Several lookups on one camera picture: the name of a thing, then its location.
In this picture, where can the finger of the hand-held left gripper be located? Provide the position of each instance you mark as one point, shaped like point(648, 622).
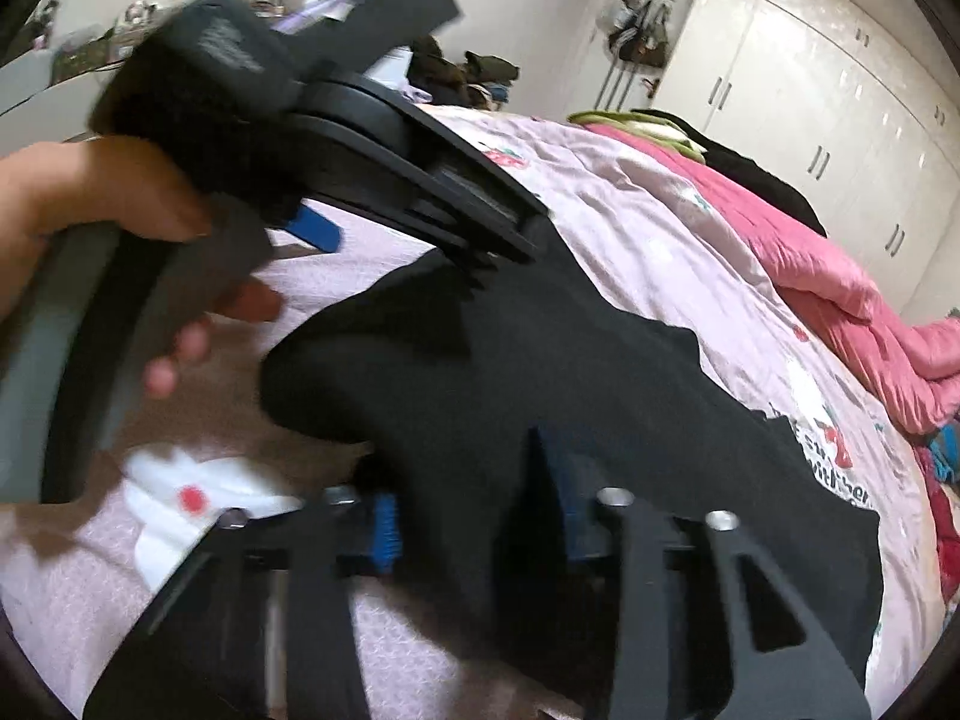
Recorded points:
point(420, 229)
point(480, 165)

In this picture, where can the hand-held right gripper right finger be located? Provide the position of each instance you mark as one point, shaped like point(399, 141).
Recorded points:
point(675, 615)

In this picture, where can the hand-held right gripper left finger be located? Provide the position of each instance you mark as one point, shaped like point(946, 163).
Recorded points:
point(315, 615)

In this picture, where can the black sweater with orange print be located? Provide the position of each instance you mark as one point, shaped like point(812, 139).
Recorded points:
point(510, 375)

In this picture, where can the pile of dark clothes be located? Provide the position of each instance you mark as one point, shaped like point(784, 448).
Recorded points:
point(457, 75)

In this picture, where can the person's left hand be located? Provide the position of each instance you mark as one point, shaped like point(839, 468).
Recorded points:
point(90, 187)

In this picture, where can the desk clutter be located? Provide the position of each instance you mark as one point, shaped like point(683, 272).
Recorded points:
point(90, 22)

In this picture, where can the green cloth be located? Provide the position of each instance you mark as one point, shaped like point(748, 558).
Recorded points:
point(637, 127)

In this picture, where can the hanging bags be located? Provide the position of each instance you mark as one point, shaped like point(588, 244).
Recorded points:
point(637, 30)

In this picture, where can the pink strawberry printed bed sheet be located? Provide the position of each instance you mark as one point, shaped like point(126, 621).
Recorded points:
point(675, 270)

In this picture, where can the black cloth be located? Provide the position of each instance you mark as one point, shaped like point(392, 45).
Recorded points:
point(742, 165)

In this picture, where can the red blanket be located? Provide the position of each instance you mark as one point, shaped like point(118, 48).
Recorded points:
point(946, 525)

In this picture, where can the striped pillow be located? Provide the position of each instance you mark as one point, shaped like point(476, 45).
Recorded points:
point(943, 454)

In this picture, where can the pink quilt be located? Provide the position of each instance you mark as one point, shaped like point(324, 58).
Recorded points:
point(810, 262)

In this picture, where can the white wardrobe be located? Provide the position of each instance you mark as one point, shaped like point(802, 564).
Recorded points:
point(825, 90)

